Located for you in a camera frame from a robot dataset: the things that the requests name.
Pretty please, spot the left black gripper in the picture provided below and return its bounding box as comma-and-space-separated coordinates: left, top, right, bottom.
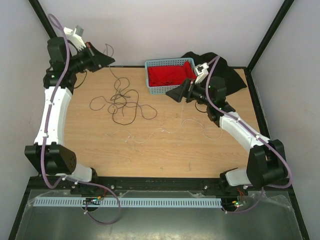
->
68, 41, 116, 74

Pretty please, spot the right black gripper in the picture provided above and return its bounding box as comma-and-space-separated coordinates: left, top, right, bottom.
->
165, 77, 213, 107

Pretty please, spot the white thin wire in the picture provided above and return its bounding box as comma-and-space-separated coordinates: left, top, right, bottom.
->
105, 118, 224, 144

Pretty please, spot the grey wire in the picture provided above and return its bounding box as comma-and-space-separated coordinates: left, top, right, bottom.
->
107, 43, 133, 111

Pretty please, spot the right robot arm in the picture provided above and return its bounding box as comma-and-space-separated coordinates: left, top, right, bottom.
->
166, 77, 293, 195

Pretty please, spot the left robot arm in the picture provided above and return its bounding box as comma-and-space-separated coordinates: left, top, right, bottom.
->
24, 37, 115, 194

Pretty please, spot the red cloth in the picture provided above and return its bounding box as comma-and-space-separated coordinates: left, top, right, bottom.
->
147, 61, 197, 87

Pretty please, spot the blue perforated plastic basket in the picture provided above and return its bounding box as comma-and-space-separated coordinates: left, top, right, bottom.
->
144, 57, 195, 95

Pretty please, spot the black cloth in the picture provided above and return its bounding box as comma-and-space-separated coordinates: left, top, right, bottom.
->
181, 51, 247, 96

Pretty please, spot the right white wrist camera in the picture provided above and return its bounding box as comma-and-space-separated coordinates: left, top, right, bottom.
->
194, 62, 209, 84

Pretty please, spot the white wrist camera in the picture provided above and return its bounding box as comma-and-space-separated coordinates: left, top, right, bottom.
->
63, 25, 86, 52
194, 62, 209, 84

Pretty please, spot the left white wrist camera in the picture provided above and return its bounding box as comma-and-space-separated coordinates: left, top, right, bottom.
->
63, 25, 86, 52

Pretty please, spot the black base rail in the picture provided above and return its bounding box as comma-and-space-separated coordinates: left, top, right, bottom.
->
27, 175, 293, 196

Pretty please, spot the black metal frame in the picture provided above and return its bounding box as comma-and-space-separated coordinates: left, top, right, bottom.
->
8, 0, 310, 240

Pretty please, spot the grey slotted cable duct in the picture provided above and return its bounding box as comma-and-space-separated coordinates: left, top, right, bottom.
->
32, 197, 222, 209

